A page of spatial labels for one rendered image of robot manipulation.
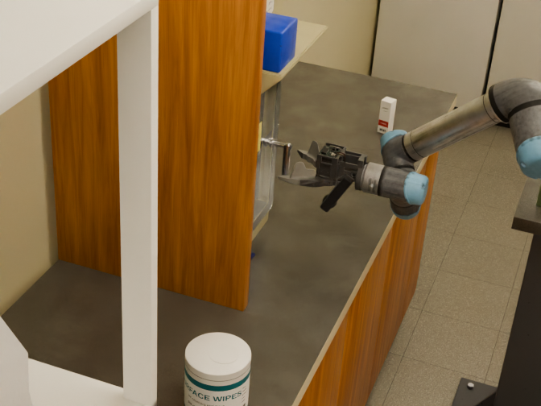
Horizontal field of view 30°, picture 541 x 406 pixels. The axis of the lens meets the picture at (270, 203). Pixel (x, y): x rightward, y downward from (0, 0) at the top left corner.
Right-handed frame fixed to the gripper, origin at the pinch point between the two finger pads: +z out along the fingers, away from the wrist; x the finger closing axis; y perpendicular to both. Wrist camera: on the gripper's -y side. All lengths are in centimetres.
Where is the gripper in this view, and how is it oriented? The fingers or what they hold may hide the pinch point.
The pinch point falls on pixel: (287, 165)
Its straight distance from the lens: 253.0
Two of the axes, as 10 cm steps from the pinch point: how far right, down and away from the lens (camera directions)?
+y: 0.6, -8.5, -5.2
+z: -9.3, -2.3, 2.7
